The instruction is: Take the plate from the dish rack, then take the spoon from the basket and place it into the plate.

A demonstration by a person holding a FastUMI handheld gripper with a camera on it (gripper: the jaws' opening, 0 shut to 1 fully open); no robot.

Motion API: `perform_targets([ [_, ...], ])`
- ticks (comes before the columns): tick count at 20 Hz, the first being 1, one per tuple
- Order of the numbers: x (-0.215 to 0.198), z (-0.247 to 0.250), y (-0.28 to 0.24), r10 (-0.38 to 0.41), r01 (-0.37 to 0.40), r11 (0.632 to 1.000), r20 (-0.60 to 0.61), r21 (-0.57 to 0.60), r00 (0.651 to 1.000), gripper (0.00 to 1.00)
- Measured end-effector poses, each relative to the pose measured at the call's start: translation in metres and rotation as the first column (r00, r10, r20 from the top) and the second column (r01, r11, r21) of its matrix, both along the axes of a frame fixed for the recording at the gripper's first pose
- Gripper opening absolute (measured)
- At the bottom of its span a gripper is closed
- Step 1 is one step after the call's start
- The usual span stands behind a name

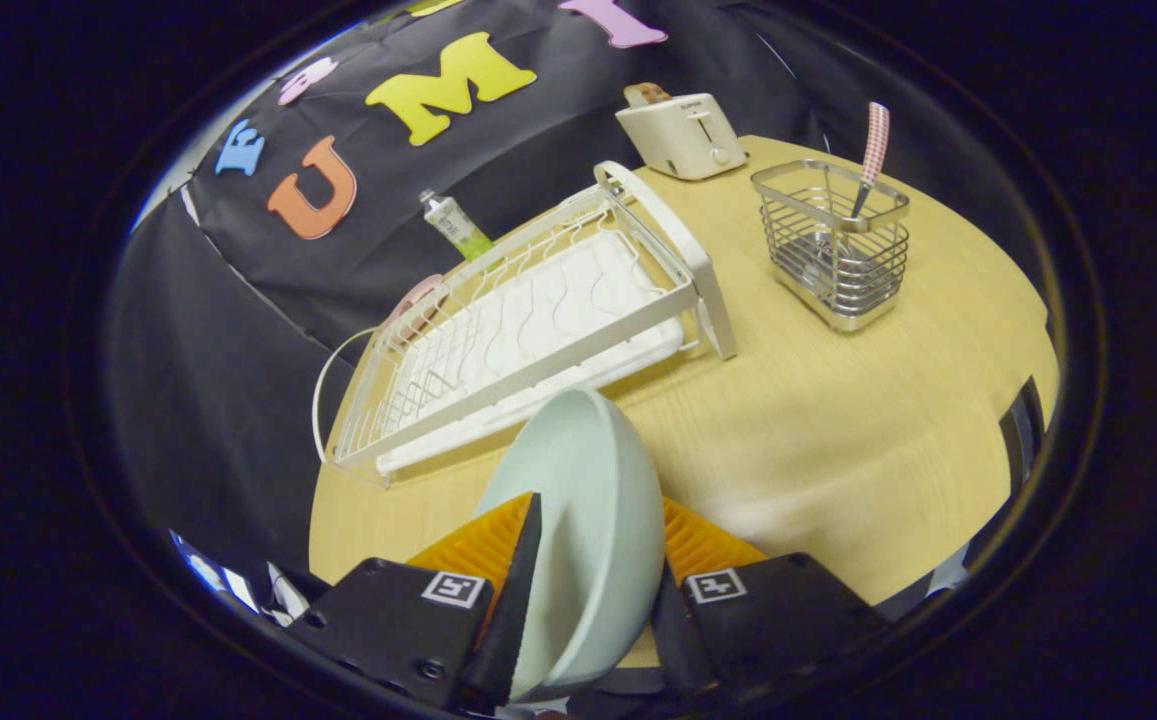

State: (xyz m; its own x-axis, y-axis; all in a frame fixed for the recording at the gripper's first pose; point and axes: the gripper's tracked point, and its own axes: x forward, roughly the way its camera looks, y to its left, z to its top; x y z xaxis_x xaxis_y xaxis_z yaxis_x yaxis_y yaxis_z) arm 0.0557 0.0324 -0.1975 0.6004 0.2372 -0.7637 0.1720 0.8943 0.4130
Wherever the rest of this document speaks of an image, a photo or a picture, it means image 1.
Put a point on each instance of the brown bread slice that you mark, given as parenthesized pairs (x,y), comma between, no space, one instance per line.
(646,94)

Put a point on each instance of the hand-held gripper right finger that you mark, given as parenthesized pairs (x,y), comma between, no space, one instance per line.
(678,640)

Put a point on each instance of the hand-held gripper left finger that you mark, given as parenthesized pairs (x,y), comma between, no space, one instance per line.
(513,610)

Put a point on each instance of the computer monitor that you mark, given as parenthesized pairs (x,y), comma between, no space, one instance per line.
(210,577)

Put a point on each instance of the white toaster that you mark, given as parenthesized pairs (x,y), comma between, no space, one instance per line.
(683,135)

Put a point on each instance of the pink bowl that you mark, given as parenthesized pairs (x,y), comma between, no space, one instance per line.
(418,295)

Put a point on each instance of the clear green bottle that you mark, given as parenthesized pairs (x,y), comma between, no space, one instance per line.
(456,226)

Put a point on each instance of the pale green plate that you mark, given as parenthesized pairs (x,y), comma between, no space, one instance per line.
(588,520)

